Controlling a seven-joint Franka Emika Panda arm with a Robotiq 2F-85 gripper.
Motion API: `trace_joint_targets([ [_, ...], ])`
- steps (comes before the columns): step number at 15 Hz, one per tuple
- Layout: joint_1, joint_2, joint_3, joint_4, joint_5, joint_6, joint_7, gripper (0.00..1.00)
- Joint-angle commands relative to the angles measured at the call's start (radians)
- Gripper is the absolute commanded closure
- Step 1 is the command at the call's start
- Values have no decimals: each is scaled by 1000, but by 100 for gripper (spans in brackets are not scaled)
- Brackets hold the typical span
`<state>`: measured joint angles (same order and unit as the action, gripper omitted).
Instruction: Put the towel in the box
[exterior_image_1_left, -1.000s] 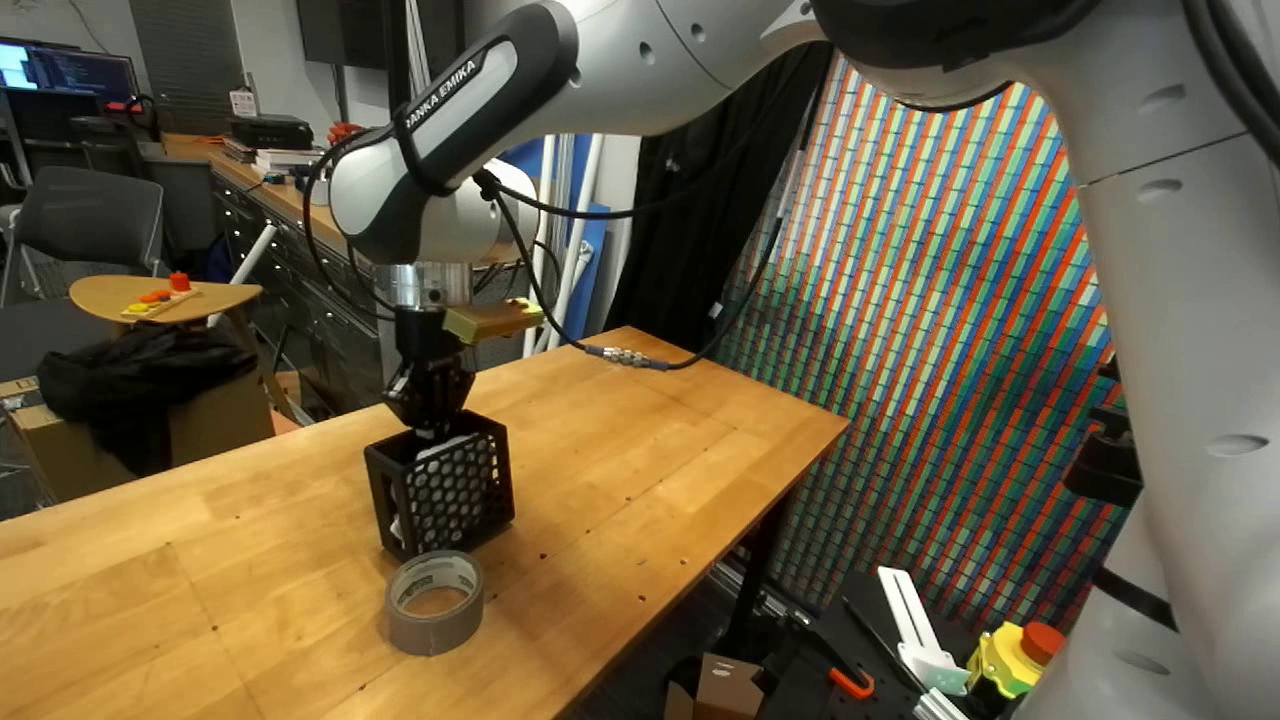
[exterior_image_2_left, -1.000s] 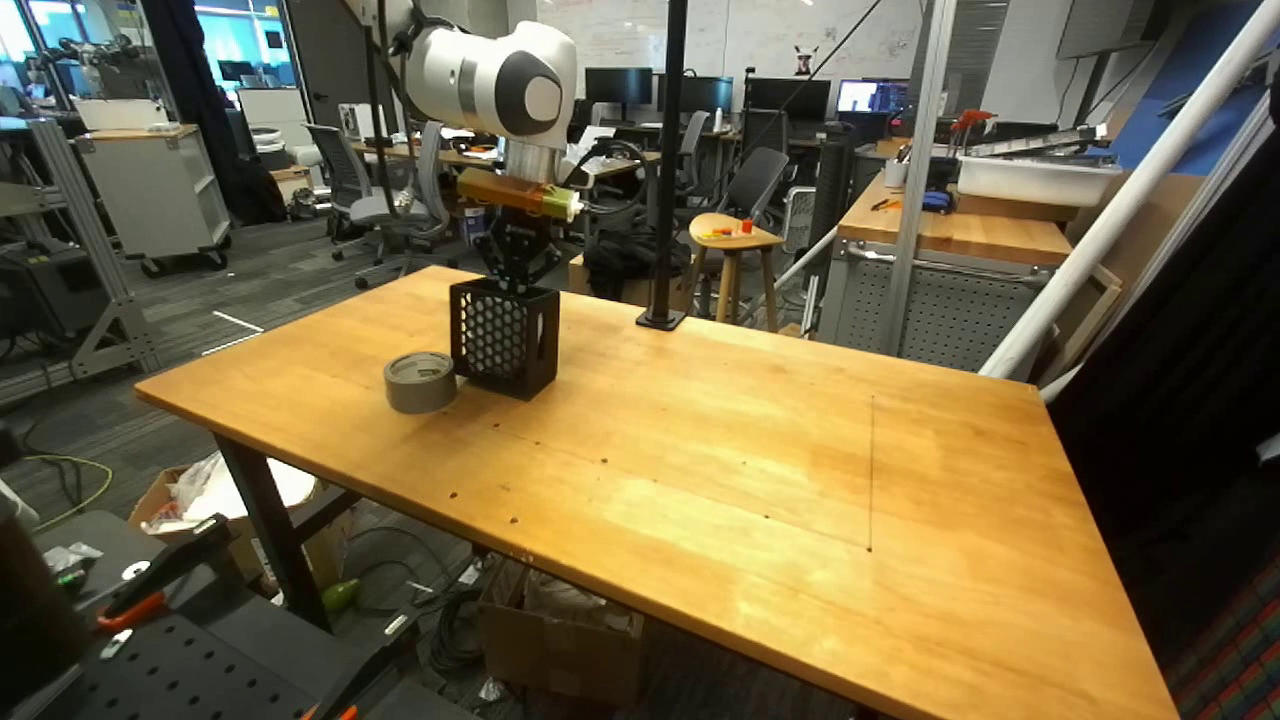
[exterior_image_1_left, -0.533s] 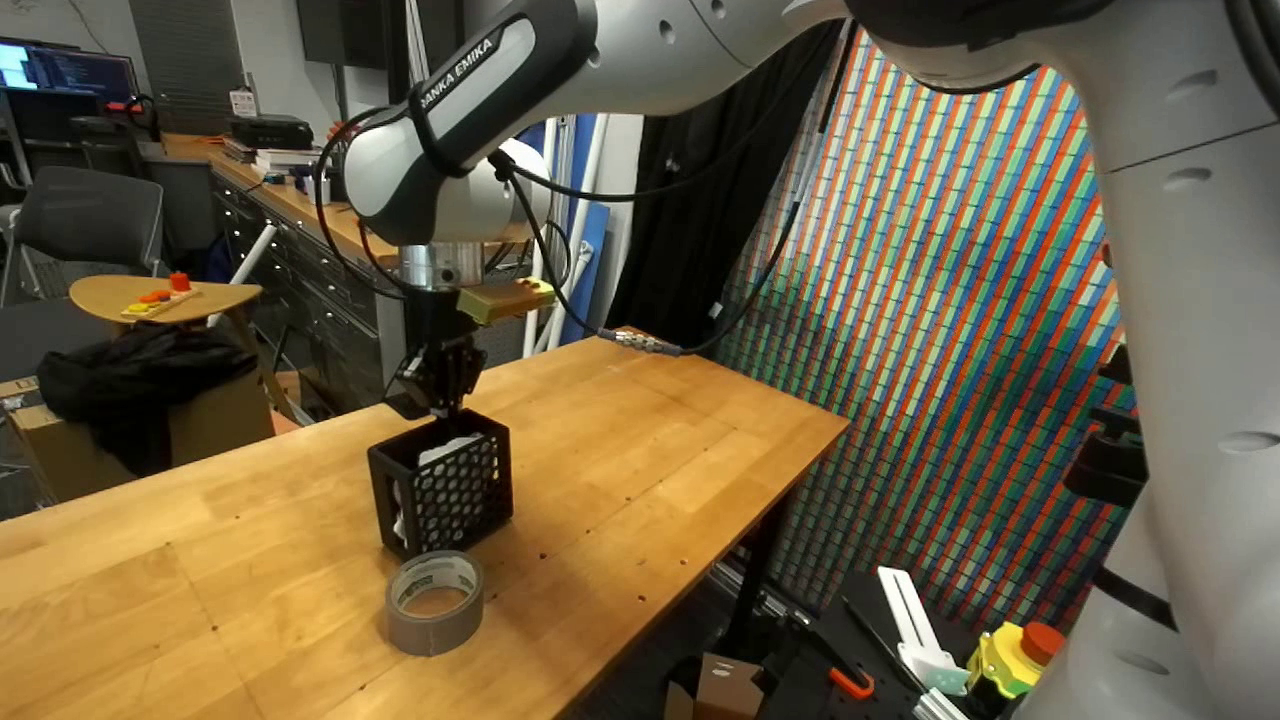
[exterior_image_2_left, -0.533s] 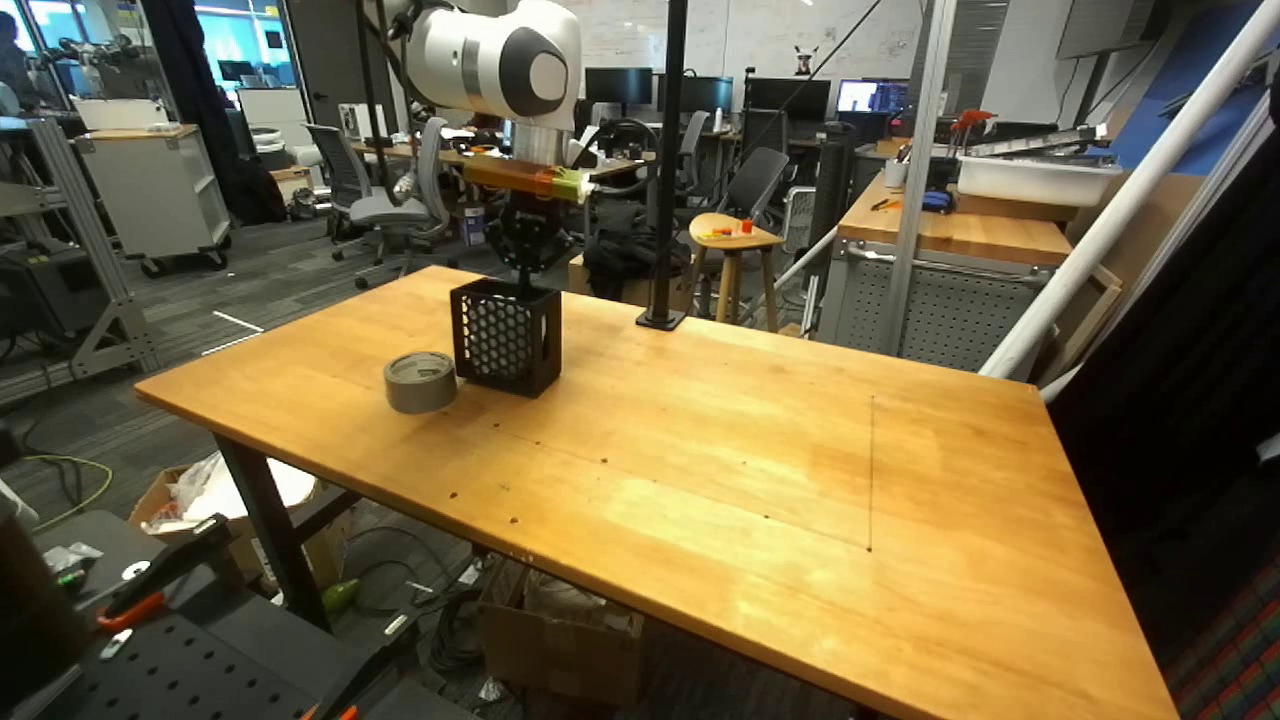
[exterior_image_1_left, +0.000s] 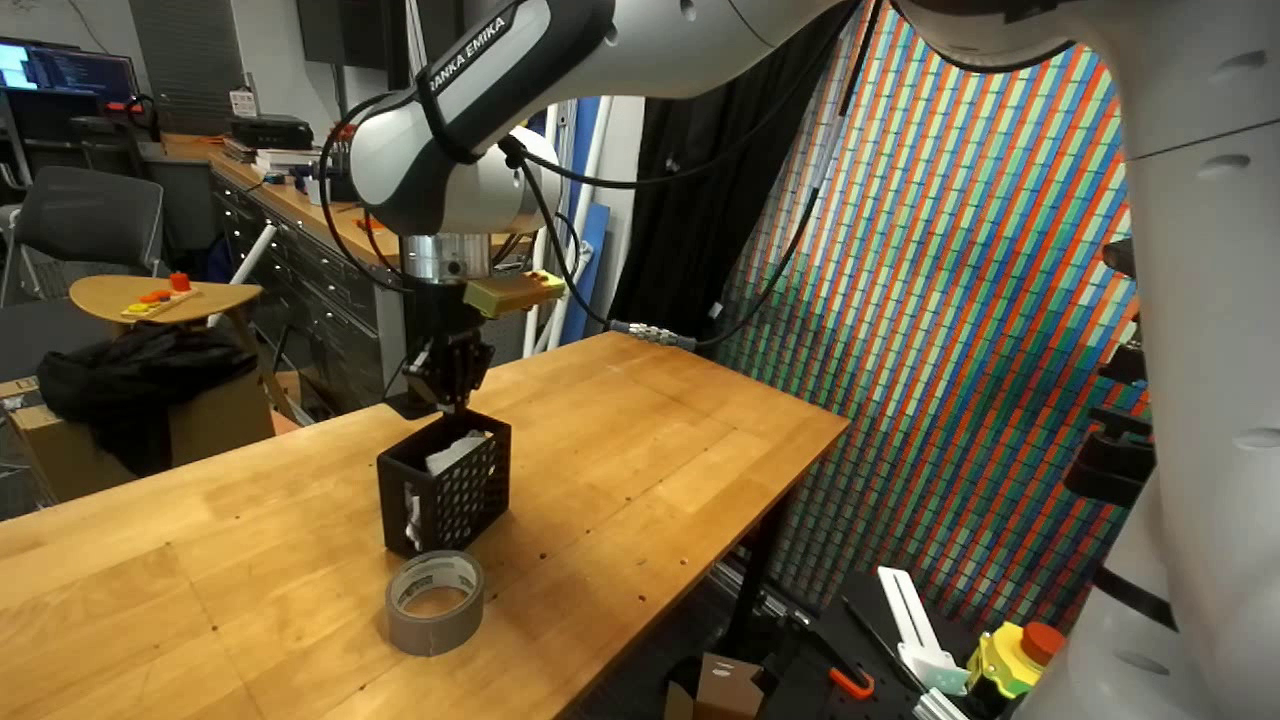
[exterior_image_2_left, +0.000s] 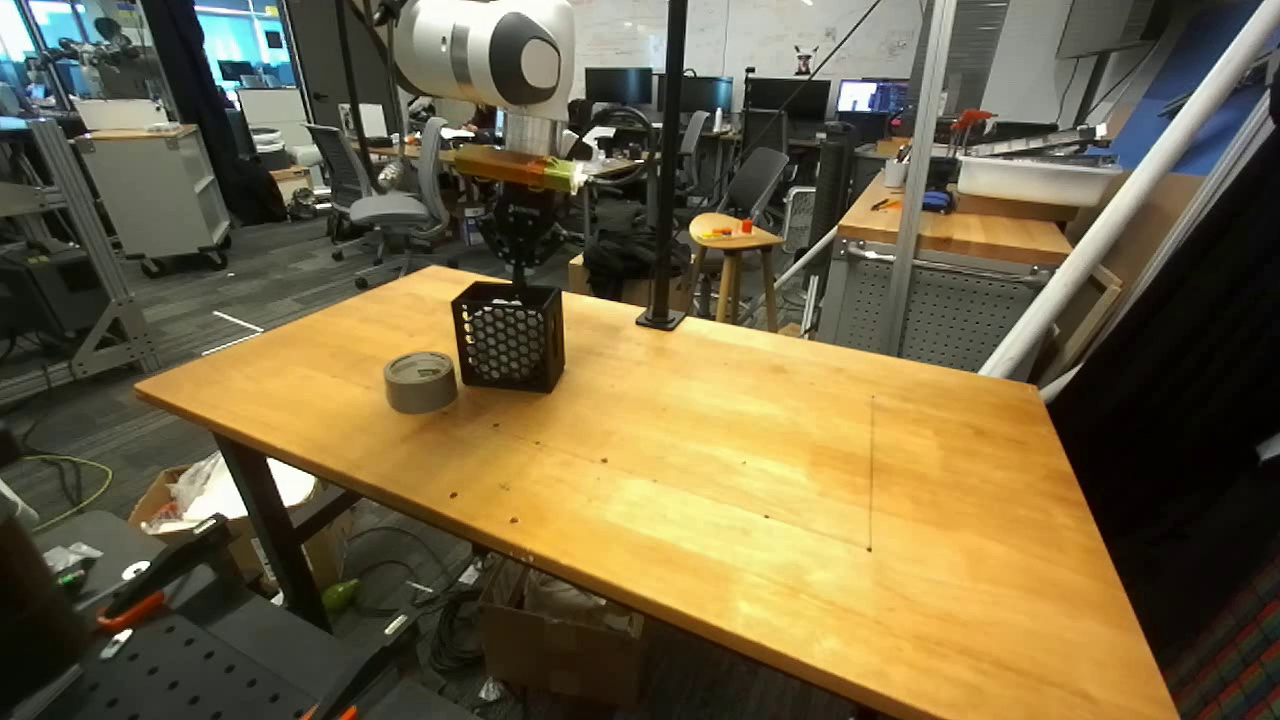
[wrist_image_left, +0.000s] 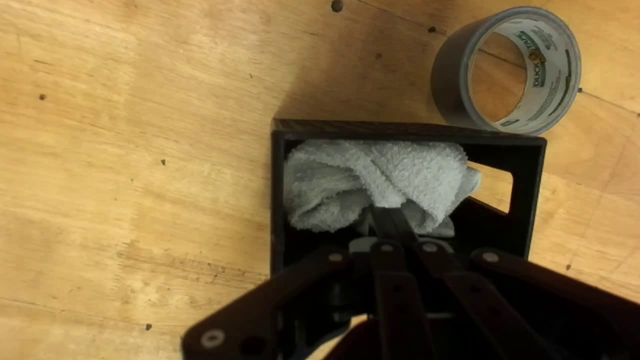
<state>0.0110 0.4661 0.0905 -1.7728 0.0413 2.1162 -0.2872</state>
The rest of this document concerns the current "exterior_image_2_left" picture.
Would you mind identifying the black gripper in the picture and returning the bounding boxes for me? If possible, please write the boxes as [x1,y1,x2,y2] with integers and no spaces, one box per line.
[476,189,568,291]

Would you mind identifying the black mesh box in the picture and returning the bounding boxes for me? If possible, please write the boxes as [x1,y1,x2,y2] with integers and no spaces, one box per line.
[448,274,568,394]

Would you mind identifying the flat cardboard box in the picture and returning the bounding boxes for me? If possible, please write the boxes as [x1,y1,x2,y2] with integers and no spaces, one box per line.
[476,594,650,713]

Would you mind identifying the open cardboard box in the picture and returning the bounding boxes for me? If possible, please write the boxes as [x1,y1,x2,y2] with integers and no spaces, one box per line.
[127,447,323,540]

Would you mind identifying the grey mesh office chair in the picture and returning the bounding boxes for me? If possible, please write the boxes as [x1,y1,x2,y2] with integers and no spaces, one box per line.
[305,117,465,291]

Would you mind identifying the black pole stand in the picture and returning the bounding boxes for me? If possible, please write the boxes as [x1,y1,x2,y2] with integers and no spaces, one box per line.
[631,0,694,335]

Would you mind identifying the dark computer monitor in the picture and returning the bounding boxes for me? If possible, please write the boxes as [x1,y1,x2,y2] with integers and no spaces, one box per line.
[740,73,842,120]
[579,63,662,113]

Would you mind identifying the round wooden stool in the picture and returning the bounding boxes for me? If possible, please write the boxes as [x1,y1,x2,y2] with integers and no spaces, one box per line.
[685,208,791,333]

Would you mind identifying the dark grey office chair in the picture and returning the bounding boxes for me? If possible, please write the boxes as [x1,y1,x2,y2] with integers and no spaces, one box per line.
[726,143,791,223]

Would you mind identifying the white plastic bag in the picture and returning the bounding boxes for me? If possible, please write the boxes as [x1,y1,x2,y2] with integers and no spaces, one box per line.
[173,452,322,529]

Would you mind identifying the white wheeled cabinet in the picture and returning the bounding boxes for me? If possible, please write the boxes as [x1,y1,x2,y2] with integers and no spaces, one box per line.
[72,120,236,281]

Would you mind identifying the lit computer monitor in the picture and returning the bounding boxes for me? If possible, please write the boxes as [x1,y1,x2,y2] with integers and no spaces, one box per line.
[832,76,920,120]

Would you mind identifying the wooden workbench grey drawers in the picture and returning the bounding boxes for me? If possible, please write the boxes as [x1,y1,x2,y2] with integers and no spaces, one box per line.
[812,167,1082,379]

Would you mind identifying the black perforated panel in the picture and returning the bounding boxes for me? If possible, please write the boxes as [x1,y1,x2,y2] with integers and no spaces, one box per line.
[25,584,444,720]

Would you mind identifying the white bin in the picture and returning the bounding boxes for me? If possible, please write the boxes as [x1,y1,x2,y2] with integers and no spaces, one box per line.
[954,129,1128,213]

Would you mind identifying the white pole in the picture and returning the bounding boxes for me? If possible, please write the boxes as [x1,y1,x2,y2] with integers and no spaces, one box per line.
[1036,91,1280,408]
[977,0,1280,384]

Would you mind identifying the blue panel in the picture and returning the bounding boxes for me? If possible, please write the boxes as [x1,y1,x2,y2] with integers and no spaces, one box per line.
[1112,0,1274,175]

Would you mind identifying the black curtain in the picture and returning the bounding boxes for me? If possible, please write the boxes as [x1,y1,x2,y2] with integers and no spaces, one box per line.
[1046,125,1280,670]

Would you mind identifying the wooden yellow-green wrist mount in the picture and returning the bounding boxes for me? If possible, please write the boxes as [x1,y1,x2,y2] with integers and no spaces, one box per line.
[444,139,593,199]

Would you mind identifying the grey duct tape roll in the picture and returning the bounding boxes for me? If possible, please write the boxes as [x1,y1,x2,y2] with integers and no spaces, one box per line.
[381,348,461,414]

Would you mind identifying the grey metal post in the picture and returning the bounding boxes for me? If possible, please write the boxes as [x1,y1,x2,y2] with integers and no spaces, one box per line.
[885,0,965,358]

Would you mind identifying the orange handled tool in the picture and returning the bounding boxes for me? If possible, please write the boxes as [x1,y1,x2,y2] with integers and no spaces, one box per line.
[93,584,177,638]

